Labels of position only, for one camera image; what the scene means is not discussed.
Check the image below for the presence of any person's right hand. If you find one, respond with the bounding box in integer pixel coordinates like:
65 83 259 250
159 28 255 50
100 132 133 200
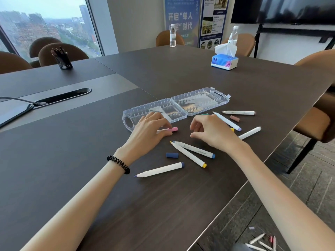
190 114 250 156

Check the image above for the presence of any person's left hand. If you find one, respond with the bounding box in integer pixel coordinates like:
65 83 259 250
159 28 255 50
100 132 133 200
115 112 173 165

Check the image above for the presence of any person's left forearm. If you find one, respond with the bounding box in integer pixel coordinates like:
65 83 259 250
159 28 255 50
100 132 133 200
20 152 131 251

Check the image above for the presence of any person's right forearm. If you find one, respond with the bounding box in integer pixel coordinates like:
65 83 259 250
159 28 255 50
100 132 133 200
225 142 335 251

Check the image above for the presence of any white marker with blue end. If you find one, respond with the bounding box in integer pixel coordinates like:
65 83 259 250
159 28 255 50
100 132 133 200
175 142 216 159

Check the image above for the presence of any white marker with yellow end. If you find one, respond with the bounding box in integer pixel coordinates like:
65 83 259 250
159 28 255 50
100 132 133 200
170 140 208 169

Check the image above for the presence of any clear plastic marker case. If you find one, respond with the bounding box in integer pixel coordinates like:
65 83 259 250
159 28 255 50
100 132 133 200
122 87 231 133

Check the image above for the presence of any white marker with lilac end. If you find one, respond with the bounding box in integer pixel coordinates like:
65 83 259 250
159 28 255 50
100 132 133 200
212 111 242 132

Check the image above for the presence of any white marker with indigo end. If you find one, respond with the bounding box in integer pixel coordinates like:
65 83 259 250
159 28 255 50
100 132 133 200
134 162 185 178

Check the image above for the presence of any white marker with brown tip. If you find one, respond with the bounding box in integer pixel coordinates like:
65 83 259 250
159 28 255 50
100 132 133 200
222 110 256 116

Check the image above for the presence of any plain white marker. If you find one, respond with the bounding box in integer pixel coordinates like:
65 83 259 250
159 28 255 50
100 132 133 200
238 126 262 140

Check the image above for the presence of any blue tissue pack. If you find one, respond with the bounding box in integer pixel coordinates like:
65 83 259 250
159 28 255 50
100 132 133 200
211 43 239 70

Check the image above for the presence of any brown office chair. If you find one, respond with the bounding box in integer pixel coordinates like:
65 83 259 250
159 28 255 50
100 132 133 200
221 33 256 57
29 37 62 58
38 43 90 67
156 30 185 47
286 49 335 174
0 51 33 75

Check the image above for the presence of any white and blue photo banner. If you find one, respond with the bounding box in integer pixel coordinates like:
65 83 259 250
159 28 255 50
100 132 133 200
198 0 230 50

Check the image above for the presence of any blue roll-up banner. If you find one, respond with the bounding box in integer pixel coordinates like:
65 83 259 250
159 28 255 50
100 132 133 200
164 0 194 47

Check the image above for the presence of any black television stand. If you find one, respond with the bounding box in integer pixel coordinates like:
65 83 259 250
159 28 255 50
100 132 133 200
253 23 335 59

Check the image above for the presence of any white marker on floor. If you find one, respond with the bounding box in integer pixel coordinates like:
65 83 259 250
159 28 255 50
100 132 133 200
248 234 266 245

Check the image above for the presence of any black pencil holder with pencils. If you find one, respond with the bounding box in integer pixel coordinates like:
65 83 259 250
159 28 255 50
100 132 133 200
51 46 73 70

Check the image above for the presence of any black television screen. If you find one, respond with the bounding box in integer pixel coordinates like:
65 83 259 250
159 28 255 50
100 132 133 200
230 0 335 26

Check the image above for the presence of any black tablet device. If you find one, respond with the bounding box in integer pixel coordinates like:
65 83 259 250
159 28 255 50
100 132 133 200
0 103 35 129

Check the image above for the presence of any large window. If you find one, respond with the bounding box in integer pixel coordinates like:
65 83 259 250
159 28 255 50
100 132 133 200
0 0 103 63

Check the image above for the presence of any black spiral hair tie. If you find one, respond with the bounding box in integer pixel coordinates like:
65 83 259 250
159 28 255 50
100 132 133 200
107 155 131 175

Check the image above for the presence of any black cable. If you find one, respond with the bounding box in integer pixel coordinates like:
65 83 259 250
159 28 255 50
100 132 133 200
0 96 48 107

